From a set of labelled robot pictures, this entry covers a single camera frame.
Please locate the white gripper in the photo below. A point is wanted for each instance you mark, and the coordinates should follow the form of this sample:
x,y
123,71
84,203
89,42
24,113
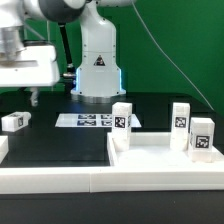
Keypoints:
x,y
34,67

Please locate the white square table top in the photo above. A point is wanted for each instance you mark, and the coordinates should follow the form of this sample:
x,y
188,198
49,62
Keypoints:
x,y
151,149

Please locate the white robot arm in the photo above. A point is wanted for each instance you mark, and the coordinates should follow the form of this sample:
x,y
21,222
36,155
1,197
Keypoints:
x,y
98,78

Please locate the sheet with fiducial markers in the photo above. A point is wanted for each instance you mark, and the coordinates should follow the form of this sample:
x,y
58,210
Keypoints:
x,y
84,120

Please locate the white U-shaped obstacle fence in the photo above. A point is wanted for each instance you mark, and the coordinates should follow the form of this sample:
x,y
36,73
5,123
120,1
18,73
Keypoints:
x,y
108,179

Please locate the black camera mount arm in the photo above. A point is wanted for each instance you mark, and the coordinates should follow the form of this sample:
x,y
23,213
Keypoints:
x,y
68,50

